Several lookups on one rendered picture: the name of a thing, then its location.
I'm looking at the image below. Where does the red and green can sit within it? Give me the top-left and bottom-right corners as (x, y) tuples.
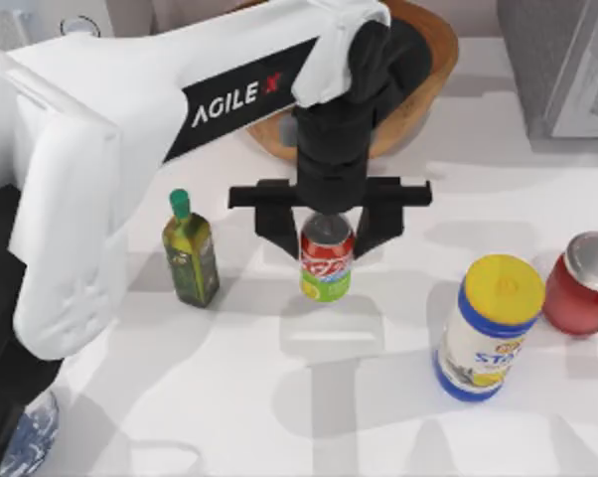
(298, 212), (357, 305)

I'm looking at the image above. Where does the green oil bottle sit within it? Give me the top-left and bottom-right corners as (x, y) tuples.
(160, 188), (222, 307)

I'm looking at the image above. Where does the wooden basket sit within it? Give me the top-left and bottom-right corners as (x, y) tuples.
(244, 0), (460, 161)

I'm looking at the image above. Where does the white jar with yellow lid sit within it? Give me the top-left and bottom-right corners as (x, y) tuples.
(431, 253), (547, 403)

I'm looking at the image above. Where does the red jar with silver lid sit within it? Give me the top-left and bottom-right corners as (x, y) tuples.
(541, 231), (598, 338)

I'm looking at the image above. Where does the grey cabinet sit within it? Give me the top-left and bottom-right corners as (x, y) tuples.
(496, 0), (598, 151)

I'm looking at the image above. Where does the blue and white patterned bottle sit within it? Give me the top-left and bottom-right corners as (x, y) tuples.
(0, 389), (62, 477)

